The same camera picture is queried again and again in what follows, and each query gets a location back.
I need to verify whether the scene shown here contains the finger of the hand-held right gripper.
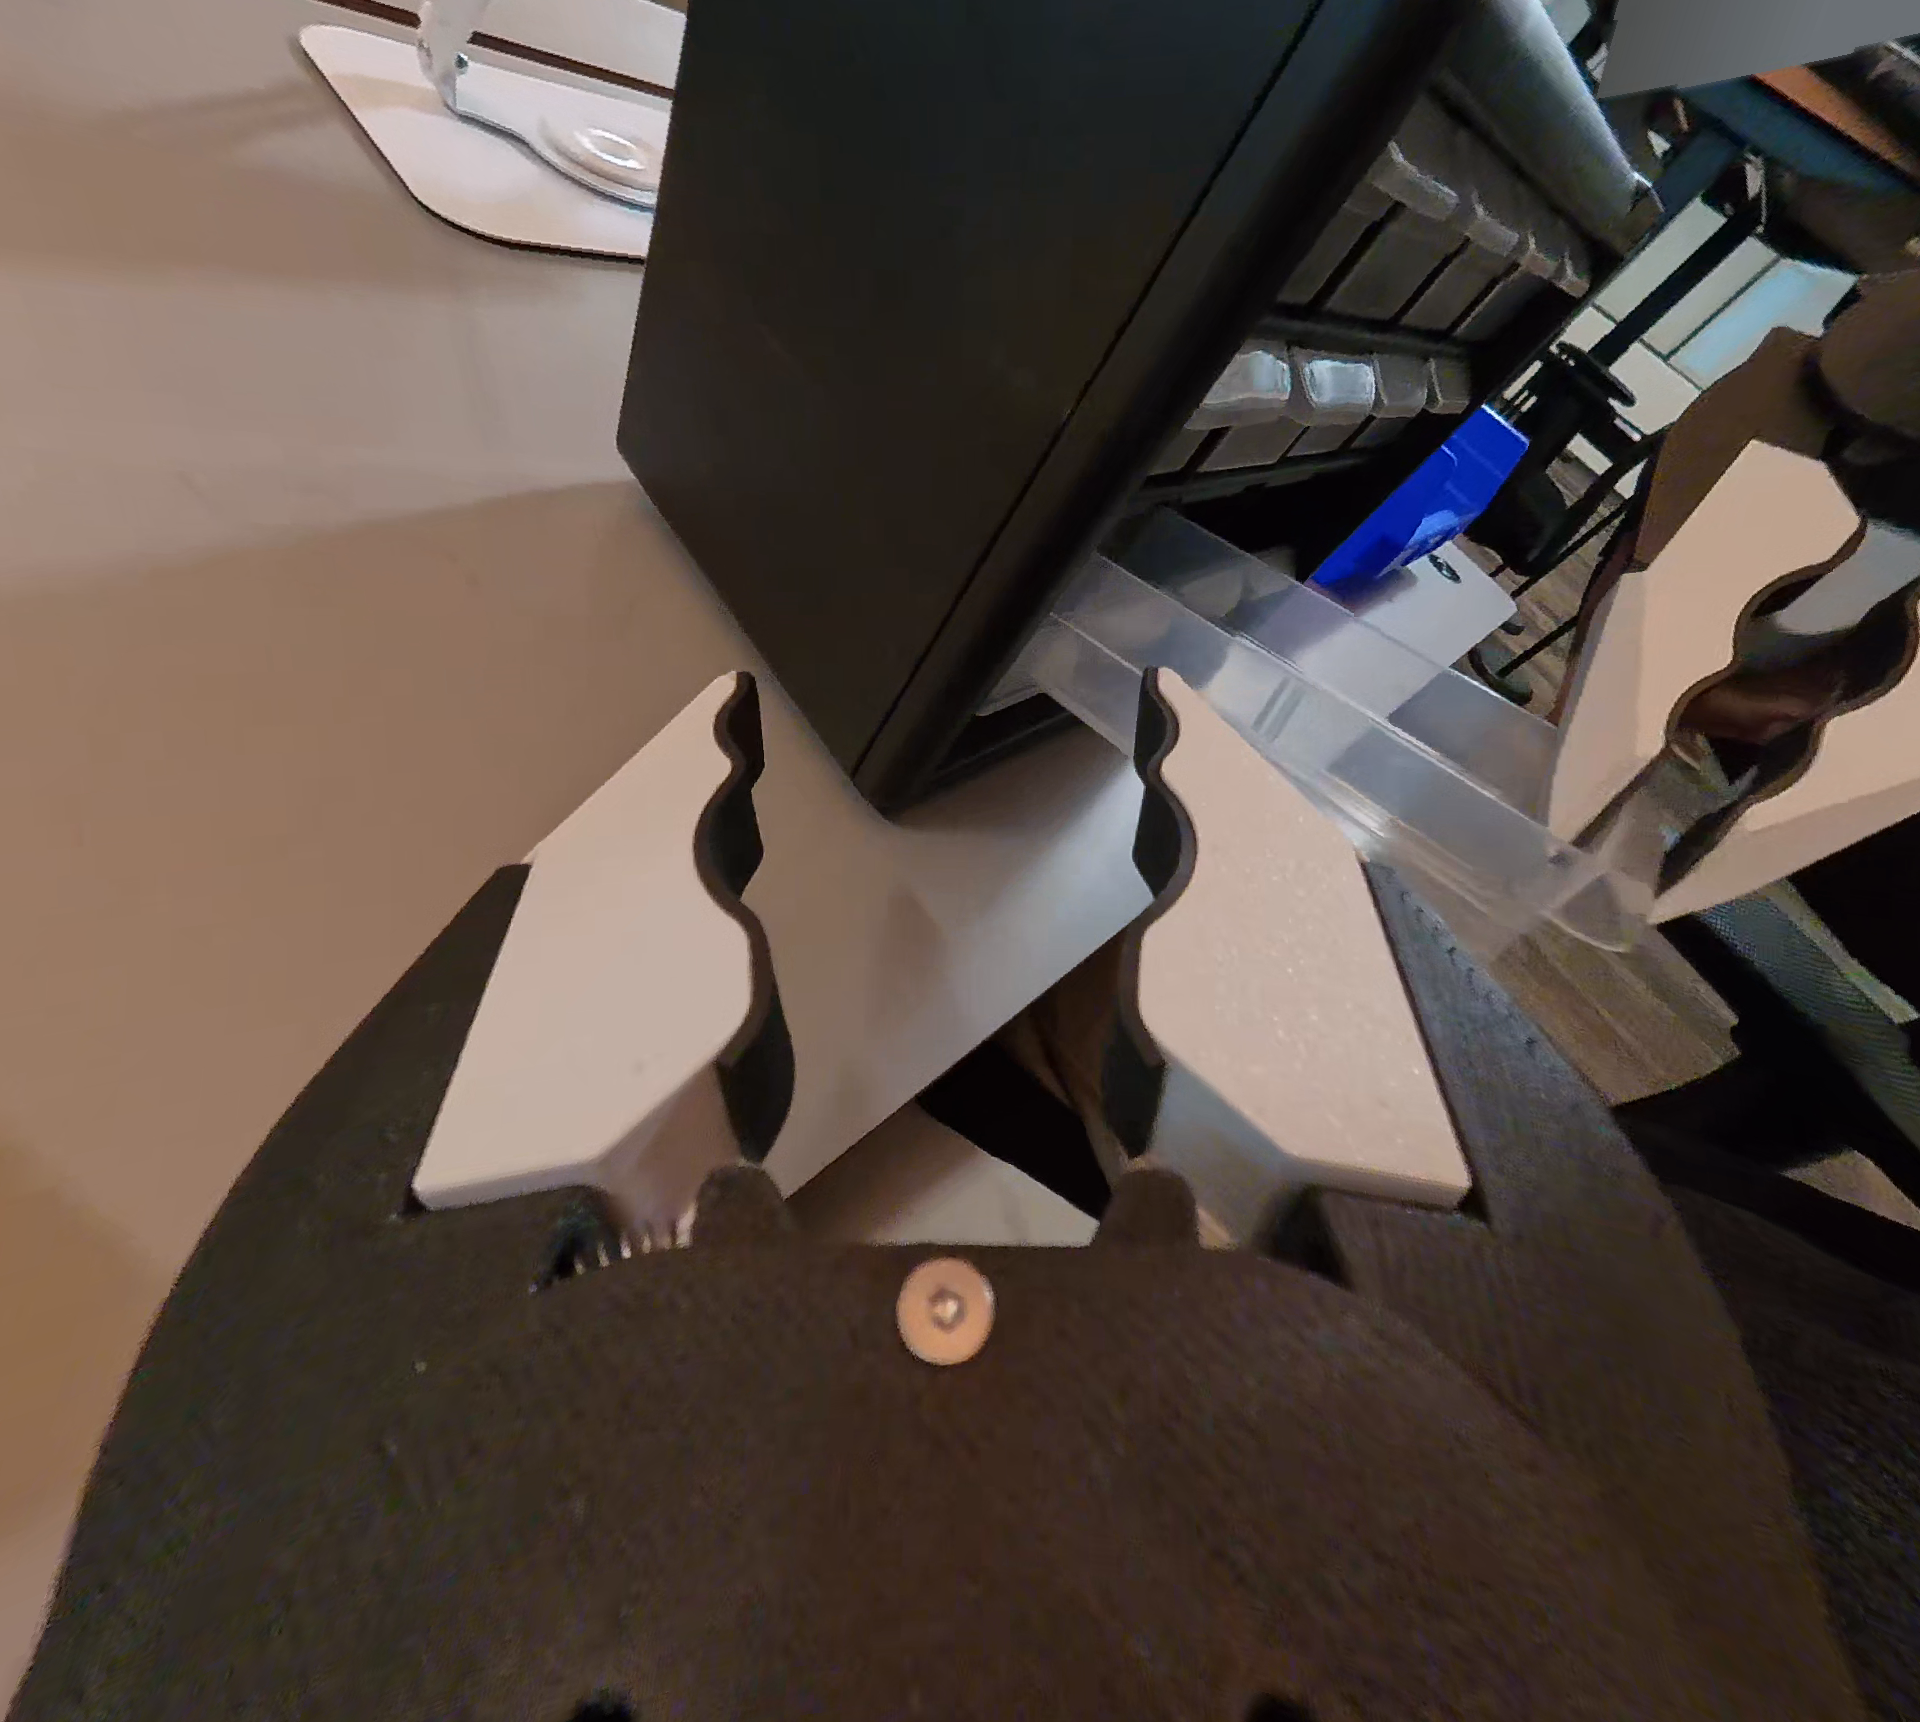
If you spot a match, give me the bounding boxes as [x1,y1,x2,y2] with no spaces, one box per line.
[1651,596,1920,926]
[1544,438,1871,840]

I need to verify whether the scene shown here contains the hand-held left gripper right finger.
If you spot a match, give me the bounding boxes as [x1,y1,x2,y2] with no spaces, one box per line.
[1099,665,1477,1257]

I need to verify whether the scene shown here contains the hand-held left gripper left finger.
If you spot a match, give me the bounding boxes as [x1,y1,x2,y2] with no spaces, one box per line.
[409,669,798,1253]

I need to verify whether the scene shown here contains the blue plastic bin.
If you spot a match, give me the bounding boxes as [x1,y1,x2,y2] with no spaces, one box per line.
[1309,405,1533,600]

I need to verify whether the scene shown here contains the clear plastic drawer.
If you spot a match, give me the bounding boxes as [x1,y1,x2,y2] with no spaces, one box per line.
[983,507,1669,956]

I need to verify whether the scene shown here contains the black parts drawer cabinet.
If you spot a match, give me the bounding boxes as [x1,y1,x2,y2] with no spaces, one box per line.
[618,0,1660,825]

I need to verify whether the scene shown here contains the person's right forearm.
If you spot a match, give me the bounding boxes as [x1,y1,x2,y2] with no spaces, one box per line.
[1613,823,1920,1230]

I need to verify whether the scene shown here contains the person's beige pants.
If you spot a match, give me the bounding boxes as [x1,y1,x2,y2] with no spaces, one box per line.
[1005,942,1159,1200]

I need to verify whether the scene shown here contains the black tripod stand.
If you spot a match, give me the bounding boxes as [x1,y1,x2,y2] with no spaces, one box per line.
[1477,339,1660,704]

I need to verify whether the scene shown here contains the rows of clear cabinet drawers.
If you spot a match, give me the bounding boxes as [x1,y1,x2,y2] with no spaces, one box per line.
[1170,103,1593,481]

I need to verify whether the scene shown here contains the white monitor stand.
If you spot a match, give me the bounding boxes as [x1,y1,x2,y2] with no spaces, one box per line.
[301,0,709,262]

